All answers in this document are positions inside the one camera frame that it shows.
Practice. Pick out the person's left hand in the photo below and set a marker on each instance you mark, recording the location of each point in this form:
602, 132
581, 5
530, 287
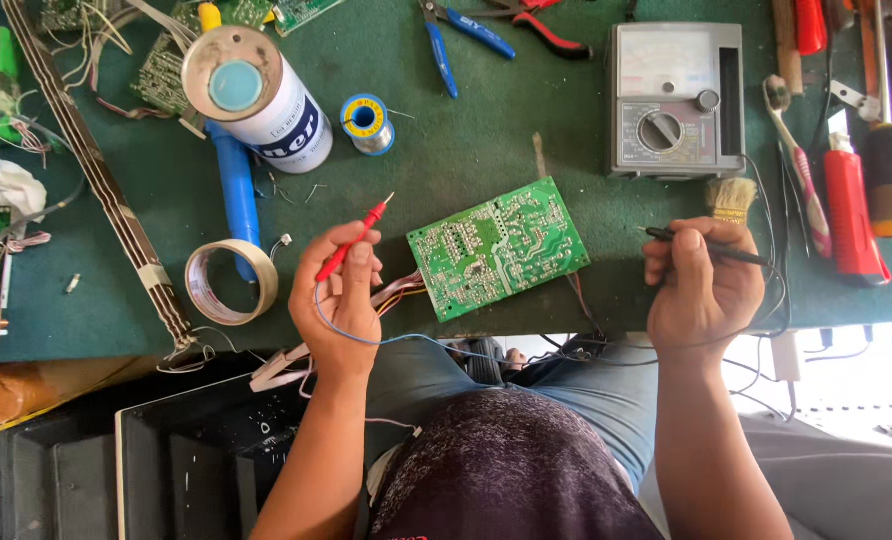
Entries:
333, 315

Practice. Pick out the person's right hand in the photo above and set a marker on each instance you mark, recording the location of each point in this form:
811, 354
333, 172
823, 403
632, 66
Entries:
708, 300

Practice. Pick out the black multimeter probe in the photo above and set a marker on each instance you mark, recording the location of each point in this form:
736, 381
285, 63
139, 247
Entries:
738, 256

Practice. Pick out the red multimeter probe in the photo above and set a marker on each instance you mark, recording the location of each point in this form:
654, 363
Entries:
367, 223

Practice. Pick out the clear adhesive tape roll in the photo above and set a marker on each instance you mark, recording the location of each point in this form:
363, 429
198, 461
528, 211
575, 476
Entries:
262, 266

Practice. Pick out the small white connector lead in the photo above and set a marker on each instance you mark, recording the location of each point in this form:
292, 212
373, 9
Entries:
282, 244

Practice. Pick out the white power adapter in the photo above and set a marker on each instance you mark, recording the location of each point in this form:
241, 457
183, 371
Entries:
786, 356

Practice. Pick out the small bristle paint brush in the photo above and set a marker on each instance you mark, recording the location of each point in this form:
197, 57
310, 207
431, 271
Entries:
731, 199

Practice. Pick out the blue desoldering pump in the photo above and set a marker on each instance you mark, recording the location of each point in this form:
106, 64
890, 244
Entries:
237, 195

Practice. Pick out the pink white toothbrush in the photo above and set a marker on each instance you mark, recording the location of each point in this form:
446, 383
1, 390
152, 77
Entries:
802, 172

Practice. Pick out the red utility knife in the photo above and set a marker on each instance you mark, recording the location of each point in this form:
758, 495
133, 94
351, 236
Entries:
851, 217

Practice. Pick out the green power supply circuit board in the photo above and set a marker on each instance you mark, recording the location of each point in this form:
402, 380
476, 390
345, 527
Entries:
495, 247

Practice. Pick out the grey analog multimeter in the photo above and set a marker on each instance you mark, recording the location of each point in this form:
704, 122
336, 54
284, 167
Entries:
671, 105

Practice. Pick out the white spray can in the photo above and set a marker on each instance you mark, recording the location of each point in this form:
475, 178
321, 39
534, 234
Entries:
281, 112

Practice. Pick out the green table mat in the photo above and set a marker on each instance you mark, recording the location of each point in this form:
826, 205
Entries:
476, 142

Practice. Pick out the person's dark speckled shirt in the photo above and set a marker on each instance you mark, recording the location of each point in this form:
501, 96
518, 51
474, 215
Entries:
506, 472

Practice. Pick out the black plastic television casing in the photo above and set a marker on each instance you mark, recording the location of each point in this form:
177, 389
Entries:
153, 465

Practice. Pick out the small glass fuse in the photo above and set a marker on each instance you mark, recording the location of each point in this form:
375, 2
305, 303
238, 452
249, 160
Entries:
73, 283

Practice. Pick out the long backlight strip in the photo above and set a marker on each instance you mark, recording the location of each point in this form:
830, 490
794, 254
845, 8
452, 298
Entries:
101, 176

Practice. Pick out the green circuit board with ribbon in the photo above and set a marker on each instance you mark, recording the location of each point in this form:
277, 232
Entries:
157, 75

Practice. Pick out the small green circuit board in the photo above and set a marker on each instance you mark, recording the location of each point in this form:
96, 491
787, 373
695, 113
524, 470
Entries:
300, 13

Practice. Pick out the crumpled white tissue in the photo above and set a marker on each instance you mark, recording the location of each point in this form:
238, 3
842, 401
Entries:
11, 187

